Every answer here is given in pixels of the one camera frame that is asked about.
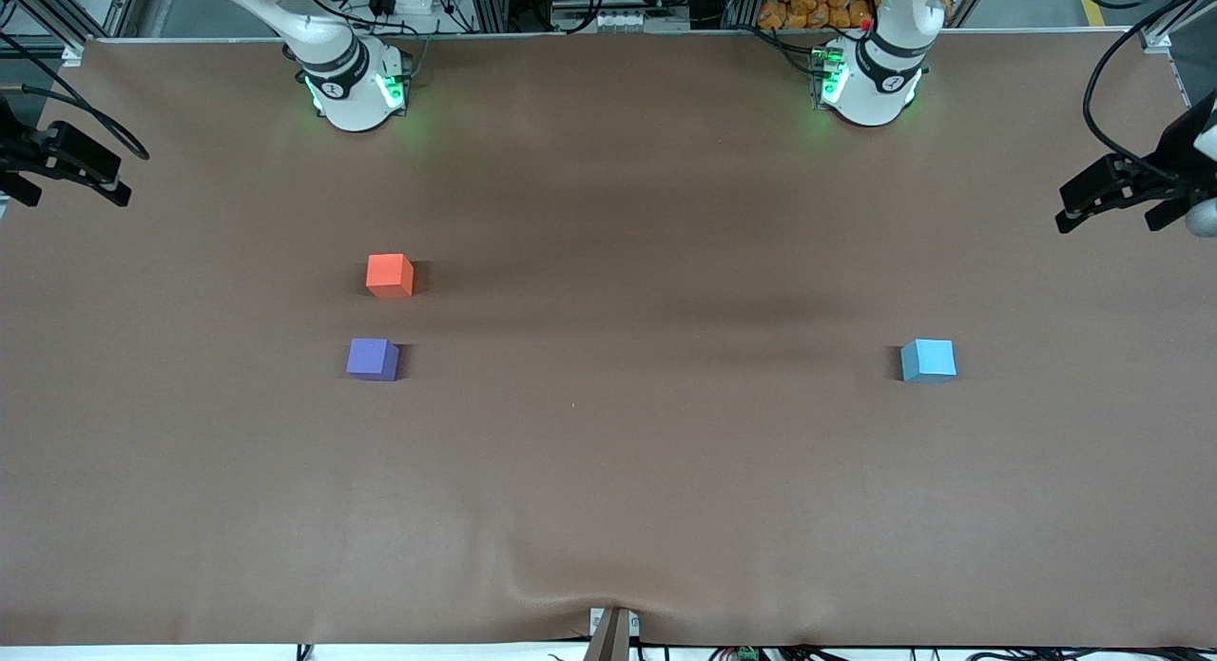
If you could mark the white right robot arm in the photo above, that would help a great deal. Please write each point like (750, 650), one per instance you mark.
(352, 100)

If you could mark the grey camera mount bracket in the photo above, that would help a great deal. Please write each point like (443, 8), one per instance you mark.
(608, 637)

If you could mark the green terminal connector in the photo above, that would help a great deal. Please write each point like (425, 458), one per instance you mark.
(746, 654)

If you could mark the bag of orange objects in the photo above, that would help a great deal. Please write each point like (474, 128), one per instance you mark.
(808, 5)

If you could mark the aluminium frame post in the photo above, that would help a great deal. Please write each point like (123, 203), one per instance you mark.
(742, 0)
(487, 5)

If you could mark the brown table mat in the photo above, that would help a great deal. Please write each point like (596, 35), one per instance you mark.
(608, 452)

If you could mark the aluminium frame strut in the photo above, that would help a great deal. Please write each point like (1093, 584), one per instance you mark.
(52, 16)

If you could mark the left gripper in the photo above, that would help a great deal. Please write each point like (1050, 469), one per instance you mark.
(1168, 160)

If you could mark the white terminal block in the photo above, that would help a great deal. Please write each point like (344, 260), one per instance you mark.
(608, 21)

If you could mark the light blue foam block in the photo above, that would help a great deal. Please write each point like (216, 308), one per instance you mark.
(928, 360)

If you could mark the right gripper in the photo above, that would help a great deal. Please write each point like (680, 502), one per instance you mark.
(21, 153)

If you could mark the purple foam block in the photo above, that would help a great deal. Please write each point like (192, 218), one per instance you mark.
(373, 359)

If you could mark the white power strip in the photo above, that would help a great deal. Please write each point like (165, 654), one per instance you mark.
(428, 14)

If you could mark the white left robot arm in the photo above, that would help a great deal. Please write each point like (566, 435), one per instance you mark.
(870, 100)

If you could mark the grey side panel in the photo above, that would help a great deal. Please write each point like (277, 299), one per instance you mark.
(1193, 62)

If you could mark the orange foam block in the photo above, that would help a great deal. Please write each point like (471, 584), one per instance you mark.
(390, 276)

